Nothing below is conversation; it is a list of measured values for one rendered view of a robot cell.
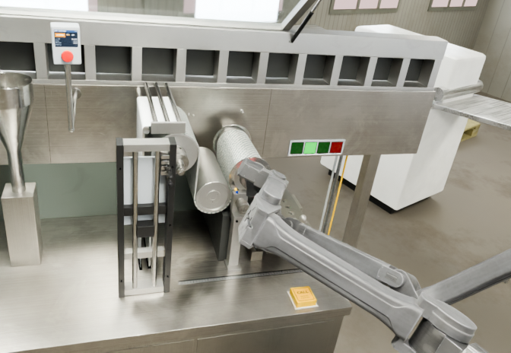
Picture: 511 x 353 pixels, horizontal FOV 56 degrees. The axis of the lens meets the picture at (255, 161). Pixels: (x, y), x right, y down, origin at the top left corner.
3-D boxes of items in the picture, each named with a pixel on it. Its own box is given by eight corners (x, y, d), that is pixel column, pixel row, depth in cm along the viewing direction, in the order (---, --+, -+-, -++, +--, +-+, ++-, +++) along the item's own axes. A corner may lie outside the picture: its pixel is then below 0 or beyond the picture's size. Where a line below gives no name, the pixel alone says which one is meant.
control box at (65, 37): (53, 66, 125) (50, 27, 121) (52, 58, 130) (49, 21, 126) (82, 66, 128) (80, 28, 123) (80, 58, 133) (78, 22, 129)
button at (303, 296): (296, 308, 157) (297, 302, 156) (289, 293, 163) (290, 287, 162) (315, 305, 160) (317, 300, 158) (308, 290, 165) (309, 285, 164)
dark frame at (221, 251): (217, 261, 173) (223, 215, 164) (201, 210, 201) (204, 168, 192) (237, 259, 176) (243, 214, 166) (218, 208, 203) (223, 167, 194)
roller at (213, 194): (194, 213, 161) (196, 182, 155) (182, 175, 182) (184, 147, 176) (229, 211, 164) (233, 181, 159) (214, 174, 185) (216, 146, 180)
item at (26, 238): (1, 272, 155) (-26, 109, 129) (7, 246, 167) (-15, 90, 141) (48, 268, 160) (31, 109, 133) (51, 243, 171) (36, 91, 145)
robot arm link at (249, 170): (272, 206, 133) (287, 179, 132) (235, 188, 131) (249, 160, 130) (267, 194, 145) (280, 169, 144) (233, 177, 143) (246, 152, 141)
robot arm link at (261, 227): (217, 240, 87) (242, 192, 86) (240, 229, 100) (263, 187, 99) (448, 388, 76) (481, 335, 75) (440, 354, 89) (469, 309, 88)
